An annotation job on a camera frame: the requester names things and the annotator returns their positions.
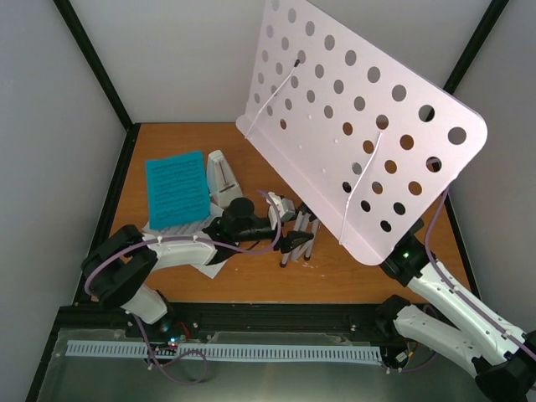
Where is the white sheet music page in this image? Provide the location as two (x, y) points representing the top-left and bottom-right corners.
(142, 204), (225, 279)

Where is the white metronome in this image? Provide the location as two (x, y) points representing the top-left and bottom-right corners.
(206, 150), (244, 208)

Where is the blue sheet music page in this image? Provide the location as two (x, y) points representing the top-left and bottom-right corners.
(145, 151), (210, 230)

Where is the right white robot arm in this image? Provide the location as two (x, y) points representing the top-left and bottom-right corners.
(376, 221), (535, 401)

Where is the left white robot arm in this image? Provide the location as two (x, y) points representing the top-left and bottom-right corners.
(81, 193), (315, 338)

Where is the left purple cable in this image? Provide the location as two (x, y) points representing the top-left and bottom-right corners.
(84, 188), (282, 384)

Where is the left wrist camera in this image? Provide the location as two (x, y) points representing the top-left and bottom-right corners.
(267, 192), (296, 223)

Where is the light blue cable duct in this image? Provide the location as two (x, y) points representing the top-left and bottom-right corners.
(64, 340), (382, 366)

